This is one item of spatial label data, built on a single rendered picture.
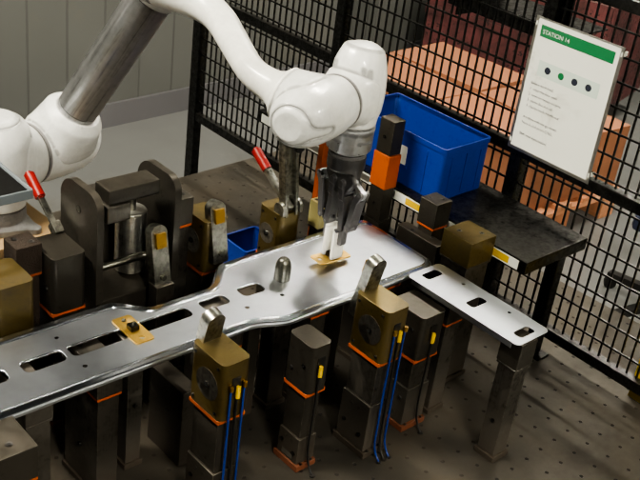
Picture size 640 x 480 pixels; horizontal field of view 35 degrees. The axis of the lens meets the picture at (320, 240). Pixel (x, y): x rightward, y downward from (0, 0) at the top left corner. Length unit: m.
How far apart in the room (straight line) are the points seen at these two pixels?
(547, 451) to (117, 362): 0.93
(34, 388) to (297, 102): 0.63
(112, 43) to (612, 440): 1.40
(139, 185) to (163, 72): 3.33
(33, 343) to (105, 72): 0.83
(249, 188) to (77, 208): 1.17
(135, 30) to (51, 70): 2.51
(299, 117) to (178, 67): 3.57
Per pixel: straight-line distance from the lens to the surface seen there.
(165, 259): 1.94
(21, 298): 1.80
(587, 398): 2.37
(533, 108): 2.32
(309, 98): 1.70
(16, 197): 1.89
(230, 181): 3.02
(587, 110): 2.24
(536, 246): 2.21
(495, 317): 1.98
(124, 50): 2.36
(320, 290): 1.96
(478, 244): 2.11
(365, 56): 1.83
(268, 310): 1.88
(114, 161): 4.73
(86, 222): 1.87
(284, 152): 2.06
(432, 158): 2.28
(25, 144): 2.42
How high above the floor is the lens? 2.03
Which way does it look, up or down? 29 degrees down
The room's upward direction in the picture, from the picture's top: 8 degrees clockwise
